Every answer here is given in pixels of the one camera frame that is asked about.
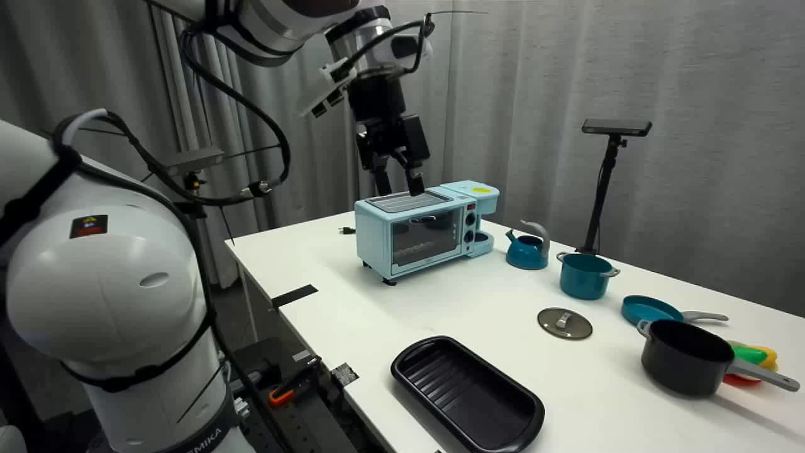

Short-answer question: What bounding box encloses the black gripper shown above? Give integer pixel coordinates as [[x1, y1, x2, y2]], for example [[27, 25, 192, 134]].
[[344, 72, 436, 200]]

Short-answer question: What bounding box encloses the light blue toaster oven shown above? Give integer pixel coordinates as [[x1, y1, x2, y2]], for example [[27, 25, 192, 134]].
[[353, 179, 503, 288]]

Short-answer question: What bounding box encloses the black T-shaped stand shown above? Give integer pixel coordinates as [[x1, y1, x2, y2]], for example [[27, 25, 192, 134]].
[[578, 119, 655, 257]]

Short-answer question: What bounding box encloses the black ridged baking tray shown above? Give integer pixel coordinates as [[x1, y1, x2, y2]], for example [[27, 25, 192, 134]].
[[388, 335, 548, 453]]

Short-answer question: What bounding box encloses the grey curtain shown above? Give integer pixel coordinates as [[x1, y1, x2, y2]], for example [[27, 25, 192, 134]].
[[0, 0, 805, 318]]

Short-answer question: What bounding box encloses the black saucepan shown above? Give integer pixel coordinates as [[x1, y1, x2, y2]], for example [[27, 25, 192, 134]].
[[640, 318, 802, 400]]

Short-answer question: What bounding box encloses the green toy vegetable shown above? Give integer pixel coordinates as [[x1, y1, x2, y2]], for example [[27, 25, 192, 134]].
[[726, 339, 769, 364]]

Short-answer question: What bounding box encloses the red toy bowl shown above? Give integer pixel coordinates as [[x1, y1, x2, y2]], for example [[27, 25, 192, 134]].
[[723, 367, 765, 391]]

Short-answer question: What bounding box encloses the silver wrist camera bar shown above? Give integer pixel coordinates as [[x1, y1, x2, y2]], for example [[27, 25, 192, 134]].
[[303, 72, 353, 121]]

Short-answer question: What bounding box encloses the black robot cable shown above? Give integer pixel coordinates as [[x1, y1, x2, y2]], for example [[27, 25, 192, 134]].
[[147, 0, 438, 211]]

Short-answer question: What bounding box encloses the black table bracket strip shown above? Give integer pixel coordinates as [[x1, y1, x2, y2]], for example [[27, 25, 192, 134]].
[[269, 283, 321, 310]]

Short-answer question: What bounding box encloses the grey metal clamp bracket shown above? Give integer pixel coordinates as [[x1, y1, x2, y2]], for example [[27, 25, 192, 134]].
[[330, 359, 362, 388]]

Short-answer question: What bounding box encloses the blue pot with grey handles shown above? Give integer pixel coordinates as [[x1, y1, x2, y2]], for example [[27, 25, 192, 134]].
[[557, 249, 625, 303]]

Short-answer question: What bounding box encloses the orange handled clamp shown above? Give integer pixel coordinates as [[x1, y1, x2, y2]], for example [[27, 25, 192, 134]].
[[265, 379, 303, 412]]

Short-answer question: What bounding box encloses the black mounting base plate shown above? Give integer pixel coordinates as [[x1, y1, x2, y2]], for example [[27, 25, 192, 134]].
[[223, 329, 397, 453]]

